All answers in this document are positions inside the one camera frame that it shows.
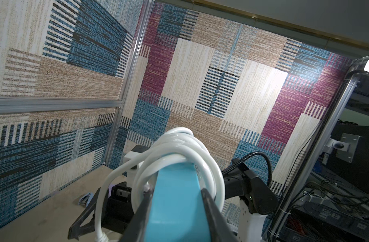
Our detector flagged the black corrugated cable conduit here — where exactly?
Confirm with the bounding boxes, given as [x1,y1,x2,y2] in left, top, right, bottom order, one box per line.
[221,151,273,190]

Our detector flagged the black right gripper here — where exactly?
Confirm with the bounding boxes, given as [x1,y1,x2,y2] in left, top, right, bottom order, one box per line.
[67,184,134,240]

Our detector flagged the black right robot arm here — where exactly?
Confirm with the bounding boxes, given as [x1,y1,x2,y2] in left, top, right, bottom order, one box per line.
[67,164,278,240]

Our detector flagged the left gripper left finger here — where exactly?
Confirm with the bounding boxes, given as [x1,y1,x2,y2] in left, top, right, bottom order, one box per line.
[119,190,154,242]

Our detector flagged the teal power strip with cord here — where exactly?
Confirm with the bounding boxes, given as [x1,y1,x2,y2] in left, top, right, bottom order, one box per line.
[94,127,225,242]

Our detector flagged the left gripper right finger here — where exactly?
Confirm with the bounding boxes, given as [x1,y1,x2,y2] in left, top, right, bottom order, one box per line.
[201,189,237,242]

